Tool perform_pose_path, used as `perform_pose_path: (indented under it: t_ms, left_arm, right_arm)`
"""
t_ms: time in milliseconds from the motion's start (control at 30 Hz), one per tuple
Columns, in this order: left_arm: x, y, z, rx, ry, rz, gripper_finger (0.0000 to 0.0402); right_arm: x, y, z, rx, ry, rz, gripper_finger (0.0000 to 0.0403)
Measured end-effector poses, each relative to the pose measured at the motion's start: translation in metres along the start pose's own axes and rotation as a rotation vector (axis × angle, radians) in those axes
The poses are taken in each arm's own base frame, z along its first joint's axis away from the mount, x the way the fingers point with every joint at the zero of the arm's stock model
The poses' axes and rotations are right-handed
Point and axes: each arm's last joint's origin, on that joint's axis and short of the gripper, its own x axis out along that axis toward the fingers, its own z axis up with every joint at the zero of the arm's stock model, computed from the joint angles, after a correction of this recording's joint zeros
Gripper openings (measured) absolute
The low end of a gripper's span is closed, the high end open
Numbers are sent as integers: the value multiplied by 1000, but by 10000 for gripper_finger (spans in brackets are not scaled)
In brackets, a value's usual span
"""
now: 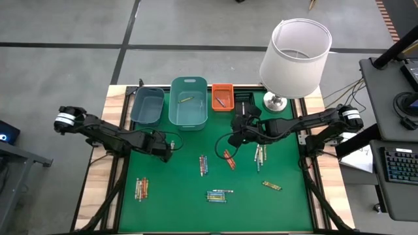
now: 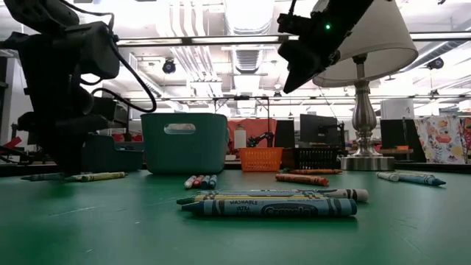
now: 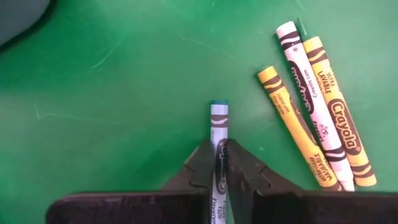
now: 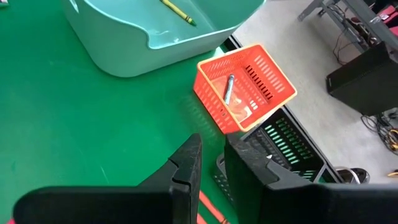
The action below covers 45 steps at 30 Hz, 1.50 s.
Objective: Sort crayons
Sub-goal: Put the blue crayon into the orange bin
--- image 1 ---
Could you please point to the black keyboard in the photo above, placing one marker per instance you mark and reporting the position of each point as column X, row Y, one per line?
column 403, row 166

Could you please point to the table lamp white shade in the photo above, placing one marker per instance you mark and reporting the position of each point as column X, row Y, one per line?
column 294, row 75

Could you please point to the blue crayons in orange basket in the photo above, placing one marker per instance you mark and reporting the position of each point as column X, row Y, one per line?
column 220, row 102

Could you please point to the grey keyboard desk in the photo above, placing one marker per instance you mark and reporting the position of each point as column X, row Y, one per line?
column 401, row 202

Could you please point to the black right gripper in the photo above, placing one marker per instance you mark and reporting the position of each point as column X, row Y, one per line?
column 246, row 129

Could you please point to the black pole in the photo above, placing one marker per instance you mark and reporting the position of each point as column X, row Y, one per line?
column 396, row 47

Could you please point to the black round device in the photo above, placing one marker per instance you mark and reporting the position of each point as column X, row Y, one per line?
column 396, row 104

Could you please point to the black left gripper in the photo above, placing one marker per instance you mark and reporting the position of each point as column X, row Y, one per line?
column 156, row 143

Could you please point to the large teal plastic bin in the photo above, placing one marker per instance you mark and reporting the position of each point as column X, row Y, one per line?
column 192, row 114

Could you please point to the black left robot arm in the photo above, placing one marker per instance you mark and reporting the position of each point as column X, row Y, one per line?
column 98, row 129

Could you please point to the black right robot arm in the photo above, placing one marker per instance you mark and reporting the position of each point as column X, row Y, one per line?
column 310, row 120

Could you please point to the white crayon teal tip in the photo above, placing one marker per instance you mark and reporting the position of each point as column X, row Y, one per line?
column 243, row 107

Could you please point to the red crayon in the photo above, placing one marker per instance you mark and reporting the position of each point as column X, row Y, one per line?
column 140, row 191
column 202, row 164

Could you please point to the white crayon black bands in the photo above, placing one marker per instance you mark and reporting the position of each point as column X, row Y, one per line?
column 223, row 191

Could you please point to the white paper sheet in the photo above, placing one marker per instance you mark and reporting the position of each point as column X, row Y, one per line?
column 359, row 160

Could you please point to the black device blue light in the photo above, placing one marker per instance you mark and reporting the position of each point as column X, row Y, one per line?
column 11, row 130

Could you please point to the black support bar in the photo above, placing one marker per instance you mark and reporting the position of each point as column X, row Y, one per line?
column 354, row 140

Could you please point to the grey side desk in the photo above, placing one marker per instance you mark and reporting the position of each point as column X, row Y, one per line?
column 382, row 107

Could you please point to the black screen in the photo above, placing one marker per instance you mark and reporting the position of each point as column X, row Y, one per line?
column 412, row 73

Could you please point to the small blue-grey plastic bin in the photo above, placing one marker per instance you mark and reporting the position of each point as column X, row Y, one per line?
column 147, row 107

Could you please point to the grey metal cart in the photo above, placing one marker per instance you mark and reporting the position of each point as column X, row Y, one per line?
column 23, row 152

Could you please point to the orange plastic basket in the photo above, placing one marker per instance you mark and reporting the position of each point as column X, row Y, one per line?
column 228, row 93

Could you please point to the black plastic basket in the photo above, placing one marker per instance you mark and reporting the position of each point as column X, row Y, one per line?
column 245, row 97

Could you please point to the green table mat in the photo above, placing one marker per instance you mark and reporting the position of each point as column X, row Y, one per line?
column 179, row 212

